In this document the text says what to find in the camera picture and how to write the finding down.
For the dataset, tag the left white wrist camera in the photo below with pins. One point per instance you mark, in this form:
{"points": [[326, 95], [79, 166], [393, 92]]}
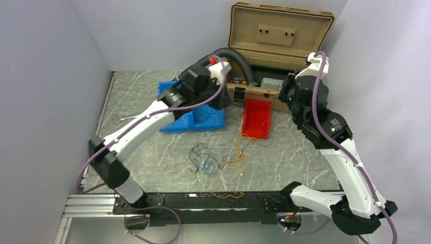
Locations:
{"points": [[218, 68]]}

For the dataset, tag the tan open toolbox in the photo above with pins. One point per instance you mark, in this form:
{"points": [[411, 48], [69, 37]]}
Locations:
{"points": [[273, 36]]}

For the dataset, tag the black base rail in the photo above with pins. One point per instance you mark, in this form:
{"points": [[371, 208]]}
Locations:
{"points": [[264, 207]]}

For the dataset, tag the red plastic bin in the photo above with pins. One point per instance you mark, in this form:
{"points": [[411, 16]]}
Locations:
{"points": [[256, 119]]}

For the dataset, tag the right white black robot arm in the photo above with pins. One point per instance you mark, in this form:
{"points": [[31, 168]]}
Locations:
{"points": [[358, 210]]}

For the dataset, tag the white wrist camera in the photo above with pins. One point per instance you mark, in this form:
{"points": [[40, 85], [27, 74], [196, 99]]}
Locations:
{"points": [[314, 62], [218, 68]]}

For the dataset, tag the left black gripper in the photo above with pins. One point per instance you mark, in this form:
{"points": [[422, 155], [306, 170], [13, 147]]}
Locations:
{"points": [[223, 101]]}

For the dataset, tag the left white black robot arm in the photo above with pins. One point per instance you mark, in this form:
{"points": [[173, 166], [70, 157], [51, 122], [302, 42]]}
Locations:
{"points": [[199, 86]]}

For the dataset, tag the small colourful box in toolbox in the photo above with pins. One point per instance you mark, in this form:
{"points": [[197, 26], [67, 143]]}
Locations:
{"points": [[238, 80]]}

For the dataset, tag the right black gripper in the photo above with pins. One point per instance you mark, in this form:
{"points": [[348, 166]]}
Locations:
{"points": [[286, 84]]}

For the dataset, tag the blue two-compartment bin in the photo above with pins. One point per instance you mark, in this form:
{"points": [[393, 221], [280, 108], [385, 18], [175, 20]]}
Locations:
{"points": [[201, 118]]}

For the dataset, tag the grey plastic case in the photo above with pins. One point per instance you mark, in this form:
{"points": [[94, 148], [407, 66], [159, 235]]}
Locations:
{"points": [[271, 83]]}

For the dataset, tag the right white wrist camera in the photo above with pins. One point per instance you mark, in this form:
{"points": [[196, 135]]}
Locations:
{"points": [[314, 62]]}

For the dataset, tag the silver combination wrench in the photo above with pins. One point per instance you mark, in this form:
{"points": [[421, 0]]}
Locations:
{"points": [[118, 119]]}

